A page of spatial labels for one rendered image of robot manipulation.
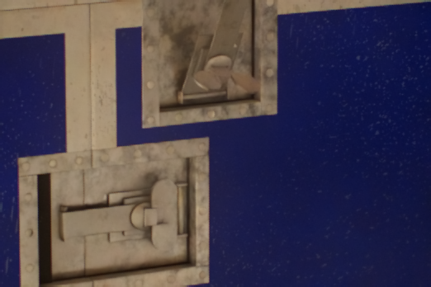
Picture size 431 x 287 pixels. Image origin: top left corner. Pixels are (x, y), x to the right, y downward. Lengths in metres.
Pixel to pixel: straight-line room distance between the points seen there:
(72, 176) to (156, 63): 0.12
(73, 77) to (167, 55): 0.09
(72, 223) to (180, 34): 0.18
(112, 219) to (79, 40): 0.16
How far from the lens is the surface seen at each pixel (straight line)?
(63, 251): 2.07
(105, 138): 2.05
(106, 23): 2.03
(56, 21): 2.01
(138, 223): 2.08
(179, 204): 2.10
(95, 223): 2.07
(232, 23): 2.04
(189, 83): 2.08
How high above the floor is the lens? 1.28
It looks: 12 degrees down
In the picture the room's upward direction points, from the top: straight up
